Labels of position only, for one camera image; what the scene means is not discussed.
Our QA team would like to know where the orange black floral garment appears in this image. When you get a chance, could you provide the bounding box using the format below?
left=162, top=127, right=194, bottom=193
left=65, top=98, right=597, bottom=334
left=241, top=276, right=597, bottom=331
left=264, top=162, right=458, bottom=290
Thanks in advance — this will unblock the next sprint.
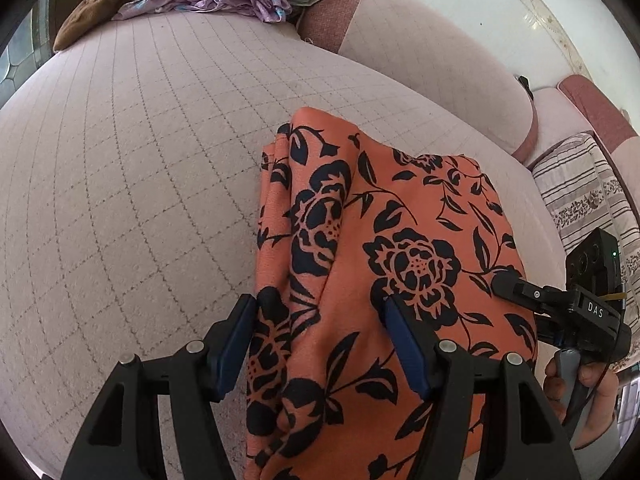
left=245, top=106, right=539, bottom=480

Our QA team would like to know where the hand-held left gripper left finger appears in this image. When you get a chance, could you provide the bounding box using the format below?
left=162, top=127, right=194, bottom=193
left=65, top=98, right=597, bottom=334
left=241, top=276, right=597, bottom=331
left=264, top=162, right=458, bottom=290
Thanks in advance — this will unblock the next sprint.
left=60, top=292, right=258, bottom=480

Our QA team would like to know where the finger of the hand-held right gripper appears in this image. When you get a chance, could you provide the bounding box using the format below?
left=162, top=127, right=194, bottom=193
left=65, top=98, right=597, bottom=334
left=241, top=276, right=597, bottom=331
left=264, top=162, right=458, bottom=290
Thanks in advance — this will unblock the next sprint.
left=491, top=270, right=577, bottom=313

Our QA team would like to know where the pink quilted sofa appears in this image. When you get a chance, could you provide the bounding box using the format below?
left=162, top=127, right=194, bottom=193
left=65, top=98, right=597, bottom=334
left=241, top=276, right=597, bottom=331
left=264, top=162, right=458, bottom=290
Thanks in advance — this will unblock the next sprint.
left=0, top=0, right=640, bottom=480

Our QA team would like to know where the person's right hand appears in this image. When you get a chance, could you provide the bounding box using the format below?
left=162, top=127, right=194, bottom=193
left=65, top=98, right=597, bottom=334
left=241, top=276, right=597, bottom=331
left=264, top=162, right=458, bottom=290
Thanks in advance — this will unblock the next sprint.
left=543, top=351, right=622, bottom=453

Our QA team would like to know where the patterned glass window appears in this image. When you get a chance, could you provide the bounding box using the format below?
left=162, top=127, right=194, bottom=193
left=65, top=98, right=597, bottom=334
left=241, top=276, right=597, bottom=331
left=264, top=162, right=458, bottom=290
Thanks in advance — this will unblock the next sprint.
left=0, top=0, right=57, bottom=111

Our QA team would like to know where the brown cloth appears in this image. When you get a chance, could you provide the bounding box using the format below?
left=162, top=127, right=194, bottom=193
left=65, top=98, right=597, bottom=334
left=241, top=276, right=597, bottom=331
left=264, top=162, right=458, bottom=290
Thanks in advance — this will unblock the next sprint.
left=53, top=0, right=194, bottom=52

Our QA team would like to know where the striped floral blanket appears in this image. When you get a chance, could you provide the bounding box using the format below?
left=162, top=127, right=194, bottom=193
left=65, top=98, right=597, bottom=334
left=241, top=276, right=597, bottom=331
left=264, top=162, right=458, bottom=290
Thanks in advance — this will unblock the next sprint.
left=531, top=131, right=640, bottom=313

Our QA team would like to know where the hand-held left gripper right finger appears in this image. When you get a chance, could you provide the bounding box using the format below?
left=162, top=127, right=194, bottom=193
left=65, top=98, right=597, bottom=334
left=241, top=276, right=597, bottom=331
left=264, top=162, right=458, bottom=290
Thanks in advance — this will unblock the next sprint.
left=382, top=294, right=584, bottom=480

